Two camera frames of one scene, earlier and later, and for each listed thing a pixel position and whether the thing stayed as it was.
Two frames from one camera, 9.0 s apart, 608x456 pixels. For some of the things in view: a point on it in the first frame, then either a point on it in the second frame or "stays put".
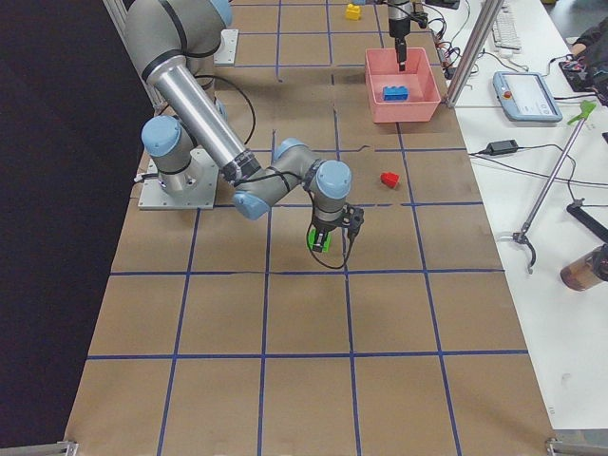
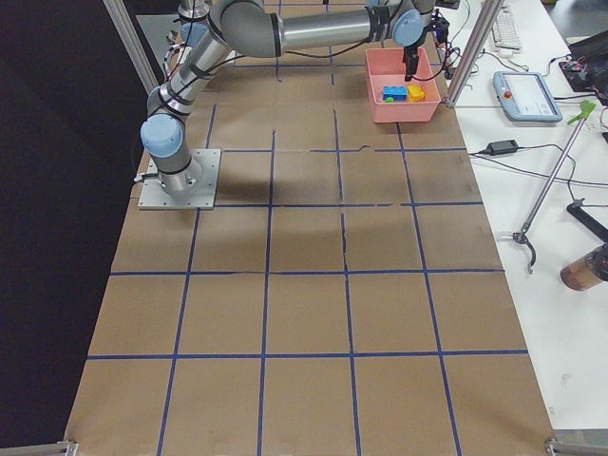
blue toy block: x=395 y=93 stays put
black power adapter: x=502 y=147 stays put
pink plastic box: x=382 y=70 stays put
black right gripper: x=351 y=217 to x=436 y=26
